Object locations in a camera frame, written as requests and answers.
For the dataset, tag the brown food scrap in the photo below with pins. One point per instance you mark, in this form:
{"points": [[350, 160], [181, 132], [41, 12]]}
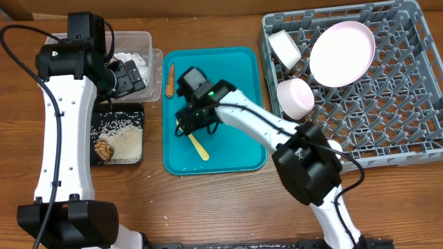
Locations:
{"points": [[104, 150]]}

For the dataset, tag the white rice pile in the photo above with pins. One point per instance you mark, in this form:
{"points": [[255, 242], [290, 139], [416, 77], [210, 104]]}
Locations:
{"points": [[124, 143]]}

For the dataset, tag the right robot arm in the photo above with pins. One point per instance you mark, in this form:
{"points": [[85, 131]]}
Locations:
{"points": [[308, 167]]}

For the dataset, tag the white plastic cup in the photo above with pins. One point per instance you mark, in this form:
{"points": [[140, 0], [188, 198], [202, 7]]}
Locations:
{"points": [[336, 147]]}

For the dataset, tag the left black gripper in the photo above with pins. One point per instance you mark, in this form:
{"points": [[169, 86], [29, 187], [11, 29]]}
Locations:
{"points": [[129, 79]]}

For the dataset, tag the yellow plastic spoon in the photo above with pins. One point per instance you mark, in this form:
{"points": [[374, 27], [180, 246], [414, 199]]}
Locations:
{"points": [[199, 148]]}

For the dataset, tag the orange carrot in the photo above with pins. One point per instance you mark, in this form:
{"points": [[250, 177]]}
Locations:
{"points": [[170, 89]]}

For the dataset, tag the large white plate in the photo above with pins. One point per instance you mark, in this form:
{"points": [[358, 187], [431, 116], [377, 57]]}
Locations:
{"points": [[342, 54]]}

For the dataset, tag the small white bowl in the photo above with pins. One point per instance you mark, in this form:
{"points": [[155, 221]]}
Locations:
{"points": [[285, 48]]}

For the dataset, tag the teal plastic tray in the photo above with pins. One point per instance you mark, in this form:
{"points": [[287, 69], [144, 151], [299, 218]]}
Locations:
{"points": [[230, 149]]}

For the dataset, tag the white napkin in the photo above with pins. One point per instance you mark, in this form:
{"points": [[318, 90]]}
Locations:
{"points": [[140, 63]]}

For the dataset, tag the clear plastic bin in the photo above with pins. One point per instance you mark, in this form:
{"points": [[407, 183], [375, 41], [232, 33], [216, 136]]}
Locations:
{"points": [[138, 42]]}

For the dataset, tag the white bowl with food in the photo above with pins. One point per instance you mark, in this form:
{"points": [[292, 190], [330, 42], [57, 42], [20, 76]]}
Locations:
{"points": [[295, 97]]}

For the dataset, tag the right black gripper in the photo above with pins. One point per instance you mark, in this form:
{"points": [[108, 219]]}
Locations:
{"points": [[189, 124]]}

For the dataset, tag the grey dishwasher rack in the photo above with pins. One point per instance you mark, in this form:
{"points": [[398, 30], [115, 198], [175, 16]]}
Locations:
{"points": [[392, 115]]}

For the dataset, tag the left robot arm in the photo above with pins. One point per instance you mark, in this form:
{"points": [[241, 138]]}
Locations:
{"points": [[76, 73]]}

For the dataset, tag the black plastic tray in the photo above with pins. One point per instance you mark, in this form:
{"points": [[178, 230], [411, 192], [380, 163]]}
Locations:
{"points": [[117, 138]]}

